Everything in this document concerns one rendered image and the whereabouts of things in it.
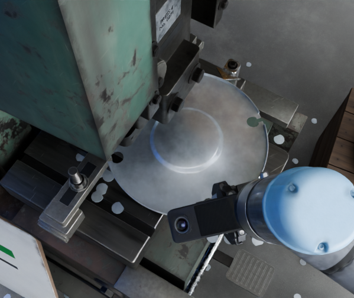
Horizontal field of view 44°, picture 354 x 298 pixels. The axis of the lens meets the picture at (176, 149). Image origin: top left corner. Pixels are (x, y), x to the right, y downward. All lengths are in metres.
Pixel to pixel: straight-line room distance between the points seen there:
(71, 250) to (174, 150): 0.29
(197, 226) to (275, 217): 0.20
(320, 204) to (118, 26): 0.22
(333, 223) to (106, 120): 0.22
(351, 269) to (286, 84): 1.46
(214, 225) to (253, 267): 0.80
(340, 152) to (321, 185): 0.95
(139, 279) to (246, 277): 0.56
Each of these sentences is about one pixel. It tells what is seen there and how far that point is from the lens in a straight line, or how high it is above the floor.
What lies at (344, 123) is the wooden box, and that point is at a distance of 1.39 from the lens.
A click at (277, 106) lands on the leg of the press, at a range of 1.01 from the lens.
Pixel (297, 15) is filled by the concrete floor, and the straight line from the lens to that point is 2.10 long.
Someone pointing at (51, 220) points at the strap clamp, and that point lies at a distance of 0.80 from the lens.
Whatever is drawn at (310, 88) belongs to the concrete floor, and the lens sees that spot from 1.87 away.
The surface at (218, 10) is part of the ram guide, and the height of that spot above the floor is 1.02.
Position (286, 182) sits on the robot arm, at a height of 1.13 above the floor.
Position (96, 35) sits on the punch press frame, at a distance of 0.33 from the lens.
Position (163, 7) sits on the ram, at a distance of 0.54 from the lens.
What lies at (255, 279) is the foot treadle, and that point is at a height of 0.16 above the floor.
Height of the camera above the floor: 1.48
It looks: 64 degrees down
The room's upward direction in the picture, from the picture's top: 2 degrees clockwise
